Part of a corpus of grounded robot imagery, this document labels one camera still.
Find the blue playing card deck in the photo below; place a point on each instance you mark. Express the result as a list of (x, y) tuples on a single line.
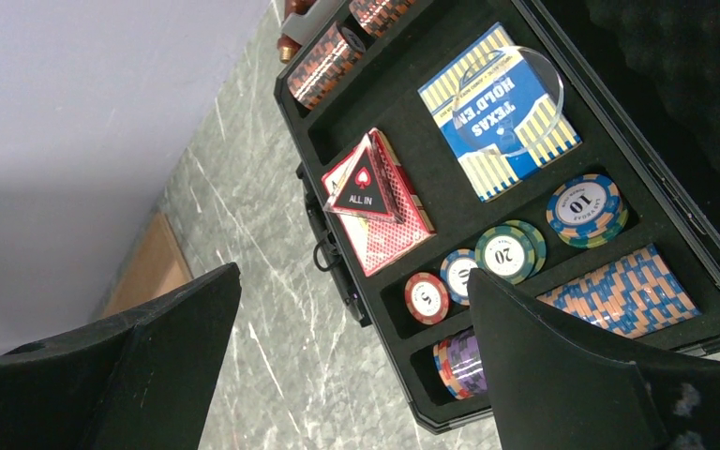
[(490, 175)]

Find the red chips beside roll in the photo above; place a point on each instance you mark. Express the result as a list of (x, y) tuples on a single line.
[(442, 365)]

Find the poker chip roll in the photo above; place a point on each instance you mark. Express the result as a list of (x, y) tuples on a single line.
[(377, 16)]

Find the red five chip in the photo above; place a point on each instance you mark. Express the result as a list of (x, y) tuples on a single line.
[(426, 298)]

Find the red black triangle button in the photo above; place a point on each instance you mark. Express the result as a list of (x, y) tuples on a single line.
[(363, 188)]

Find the blue orange chip stack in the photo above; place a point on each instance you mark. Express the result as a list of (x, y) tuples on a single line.
[(588, 211)]

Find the green twenty chip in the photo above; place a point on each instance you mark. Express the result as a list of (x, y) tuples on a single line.
[(513, 250)]

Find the clear round plastic disc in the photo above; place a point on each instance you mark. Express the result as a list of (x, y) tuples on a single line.
[(507, 102)]

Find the brown wooden board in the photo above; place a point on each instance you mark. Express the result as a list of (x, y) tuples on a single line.
[(156, 267)]

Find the black poker set case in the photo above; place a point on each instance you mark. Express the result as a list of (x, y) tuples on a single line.
[(644, 94)]

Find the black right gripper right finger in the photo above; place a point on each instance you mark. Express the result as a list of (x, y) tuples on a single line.
[(557, 382)]

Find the poker chips row in case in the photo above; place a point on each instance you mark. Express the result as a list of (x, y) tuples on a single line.
[(632, 297)]

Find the red playing card deck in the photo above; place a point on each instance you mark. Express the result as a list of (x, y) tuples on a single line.
[(377, 244)]

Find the blue ten chip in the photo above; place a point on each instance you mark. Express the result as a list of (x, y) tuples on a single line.
[(455, 271)]

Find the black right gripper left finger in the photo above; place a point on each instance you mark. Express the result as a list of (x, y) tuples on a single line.
[(143, 378)]

